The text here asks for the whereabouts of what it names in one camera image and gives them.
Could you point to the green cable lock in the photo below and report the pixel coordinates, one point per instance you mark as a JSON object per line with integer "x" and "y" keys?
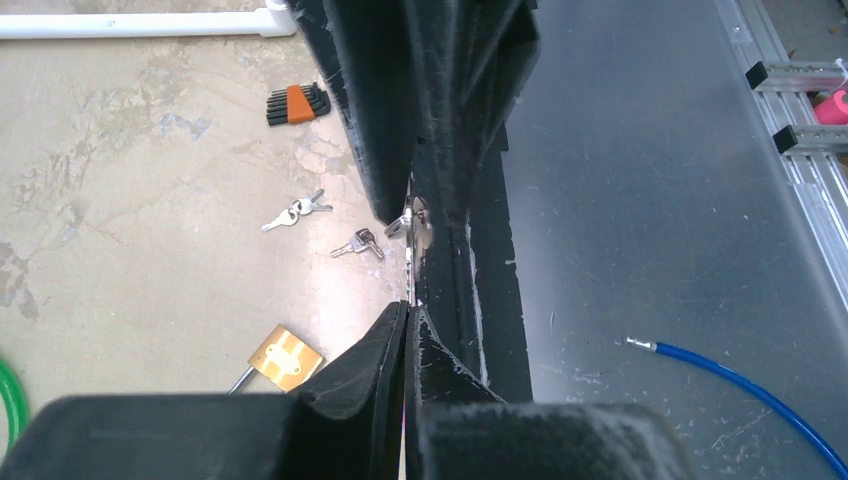
{"x": 16, "y": 406}

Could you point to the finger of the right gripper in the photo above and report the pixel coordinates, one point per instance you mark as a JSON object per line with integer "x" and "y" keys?
{"x": 362, "y": 49}
{"x": 471, "y": 58}

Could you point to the orange hex key set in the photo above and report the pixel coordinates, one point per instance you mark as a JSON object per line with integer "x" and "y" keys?
{"x": 297, "y": 104}

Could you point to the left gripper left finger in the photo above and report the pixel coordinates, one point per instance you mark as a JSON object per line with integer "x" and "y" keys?
{"x": 347, "y": 422}

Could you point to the black headed key bunch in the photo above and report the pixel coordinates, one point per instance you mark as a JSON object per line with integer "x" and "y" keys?
{"x": 362, "y": 240}

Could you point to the large brass padlock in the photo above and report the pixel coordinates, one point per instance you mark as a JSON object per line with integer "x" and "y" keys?
{"x": 282, "y": 358}

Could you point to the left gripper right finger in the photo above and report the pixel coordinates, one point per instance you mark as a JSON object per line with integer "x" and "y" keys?
{"x": 446, "y": 434}

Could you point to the white pvc pipe frame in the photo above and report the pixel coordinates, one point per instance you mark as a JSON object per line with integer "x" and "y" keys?
{"x": 273, "y": 20}

